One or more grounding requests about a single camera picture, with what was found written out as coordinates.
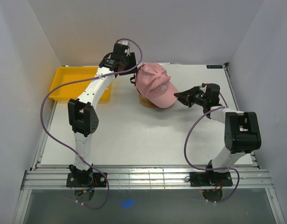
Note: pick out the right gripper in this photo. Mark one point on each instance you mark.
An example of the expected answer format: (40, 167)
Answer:
(186, 97)

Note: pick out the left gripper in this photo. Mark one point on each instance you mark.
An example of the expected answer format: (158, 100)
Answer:
(130, 58)

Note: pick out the pink cap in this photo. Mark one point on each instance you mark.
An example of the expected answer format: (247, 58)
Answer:
(153, 83)

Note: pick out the black NY cap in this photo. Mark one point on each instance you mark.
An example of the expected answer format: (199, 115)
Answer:
(133, 79)

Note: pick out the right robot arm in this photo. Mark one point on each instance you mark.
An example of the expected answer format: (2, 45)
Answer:
(241, 129)

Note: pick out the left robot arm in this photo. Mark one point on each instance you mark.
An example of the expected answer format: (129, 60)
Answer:
(82, 116)

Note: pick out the wooden hat stand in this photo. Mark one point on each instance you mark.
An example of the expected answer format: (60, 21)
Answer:
(145, 102)

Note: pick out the yellow plastic tray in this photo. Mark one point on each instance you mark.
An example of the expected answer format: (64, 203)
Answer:
(75, 82)

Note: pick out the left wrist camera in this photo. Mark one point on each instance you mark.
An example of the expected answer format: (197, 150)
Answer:
(121, 48)

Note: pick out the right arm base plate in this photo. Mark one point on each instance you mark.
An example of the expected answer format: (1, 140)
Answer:
(210, 178)

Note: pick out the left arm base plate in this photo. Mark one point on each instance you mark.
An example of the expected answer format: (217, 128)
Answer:
(97, 180)

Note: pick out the aluminium rail frame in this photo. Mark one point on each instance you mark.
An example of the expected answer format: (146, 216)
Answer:
(141, 150)

